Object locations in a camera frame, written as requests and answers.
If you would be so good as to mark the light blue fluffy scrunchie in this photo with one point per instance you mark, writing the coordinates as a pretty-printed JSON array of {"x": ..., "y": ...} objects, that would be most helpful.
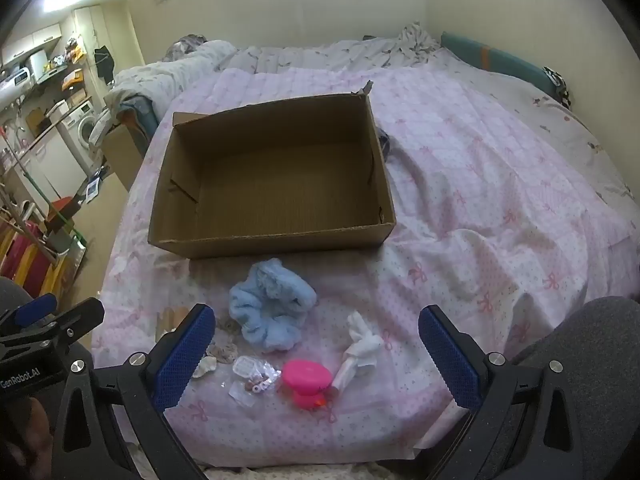
[{"x": 270, "y": 305}]

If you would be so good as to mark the red and yellow striped item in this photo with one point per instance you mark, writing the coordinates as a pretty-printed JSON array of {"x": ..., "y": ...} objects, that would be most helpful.
[{"x": 22, "y": 257}]

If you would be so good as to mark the grey patterned pillow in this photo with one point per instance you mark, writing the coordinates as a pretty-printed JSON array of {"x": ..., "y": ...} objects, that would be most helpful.
[{"x": 185, "y": 45}]

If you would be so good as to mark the white kitchen appliance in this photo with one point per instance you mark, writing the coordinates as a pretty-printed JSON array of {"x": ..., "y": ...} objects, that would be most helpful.
[{"x": 20, "y": 76}]

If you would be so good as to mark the person's left hand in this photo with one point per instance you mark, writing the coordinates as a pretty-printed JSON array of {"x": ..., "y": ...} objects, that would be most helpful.
[{"x": 36, "y": 422}]

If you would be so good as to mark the white floral bed sheet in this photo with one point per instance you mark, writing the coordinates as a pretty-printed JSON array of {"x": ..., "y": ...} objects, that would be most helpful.
[{"x": 575, "y": 125}]

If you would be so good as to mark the teal cloth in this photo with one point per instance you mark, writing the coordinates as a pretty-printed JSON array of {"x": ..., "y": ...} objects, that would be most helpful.
[{"x": 134, "y": 107}]

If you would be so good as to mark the pink bow print blanket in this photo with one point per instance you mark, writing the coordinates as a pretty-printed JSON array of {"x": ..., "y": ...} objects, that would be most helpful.
[{"x": 475, "y": 185}]

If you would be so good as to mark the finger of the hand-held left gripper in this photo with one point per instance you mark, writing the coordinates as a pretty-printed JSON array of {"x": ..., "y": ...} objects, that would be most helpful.
[
  {"x": 80, "y": 317},
  {"x": 32, "y": 308}
]

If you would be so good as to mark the clear plastic bag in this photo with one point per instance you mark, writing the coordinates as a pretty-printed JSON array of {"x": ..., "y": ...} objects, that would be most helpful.
[{"x": 255, "y": 376}]

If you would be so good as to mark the black hanging bag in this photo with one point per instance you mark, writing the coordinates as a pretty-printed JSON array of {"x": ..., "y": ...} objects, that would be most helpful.
[{"x": 103, "y": 60}]

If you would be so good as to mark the small beige shell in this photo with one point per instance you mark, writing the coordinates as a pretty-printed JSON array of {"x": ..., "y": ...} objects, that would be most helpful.
[{"x": 204, "y": 366}]

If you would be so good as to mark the black and white patterned cloth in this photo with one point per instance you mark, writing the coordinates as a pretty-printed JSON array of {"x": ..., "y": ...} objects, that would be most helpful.
[{"x": 557, "y": 86}]

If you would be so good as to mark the teal pillow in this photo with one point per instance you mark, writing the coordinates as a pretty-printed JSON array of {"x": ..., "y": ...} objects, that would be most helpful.
[{"x": 500, "y": 62}]

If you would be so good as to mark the plain cardboard box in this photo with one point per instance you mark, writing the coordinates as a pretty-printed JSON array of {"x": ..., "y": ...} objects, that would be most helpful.
[{"x": 122, "y": 155}]

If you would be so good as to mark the brown cardboard box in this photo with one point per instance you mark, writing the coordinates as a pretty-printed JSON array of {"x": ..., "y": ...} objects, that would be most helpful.
[{"x": 280, "y": 185}]

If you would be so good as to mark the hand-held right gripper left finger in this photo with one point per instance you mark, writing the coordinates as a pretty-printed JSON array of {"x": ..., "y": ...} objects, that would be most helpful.
[{"x": 184, "y": 357}]

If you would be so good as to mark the white knotted cloth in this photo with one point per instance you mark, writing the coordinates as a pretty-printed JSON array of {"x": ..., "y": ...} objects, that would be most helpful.
[{"x": 364, "y": 337}]

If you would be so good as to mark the pink rubber duck toy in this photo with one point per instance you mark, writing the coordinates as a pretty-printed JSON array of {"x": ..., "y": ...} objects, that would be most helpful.
[{"x": 305, "y": 382}]

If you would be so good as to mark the dark patterned cloth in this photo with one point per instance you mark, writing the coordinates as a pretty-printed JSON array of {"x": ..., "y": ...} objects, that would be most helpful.
[{"x": 385, "y": 145}]

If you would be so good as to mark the white cabinet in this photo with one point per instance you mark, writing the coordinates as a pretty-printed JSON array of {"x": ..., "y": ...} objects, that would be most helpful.
[{"x": 50, "y": 162}]

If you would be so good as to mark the white floral duvet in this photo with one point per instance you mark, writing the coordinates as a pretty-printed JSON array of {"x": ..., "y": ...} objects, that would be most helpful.
[{"x": 165, "y": 72}]

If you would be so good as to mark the white washing machine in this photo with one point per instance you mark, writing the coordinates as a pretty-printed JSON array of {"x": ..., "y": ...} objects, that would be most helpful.
[{"x": 82, "y": 122}]

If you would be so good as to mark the person's right leg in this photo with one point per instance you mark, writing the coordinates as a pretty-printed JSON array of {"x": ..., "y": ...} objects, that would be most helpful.
[{"x": 580, "y": 340}]

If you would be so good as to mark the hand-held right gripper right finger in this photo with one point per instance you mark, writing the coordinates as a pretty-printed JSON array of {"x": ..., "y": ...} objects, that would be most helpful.
[{"x": 450, "y": 357}]

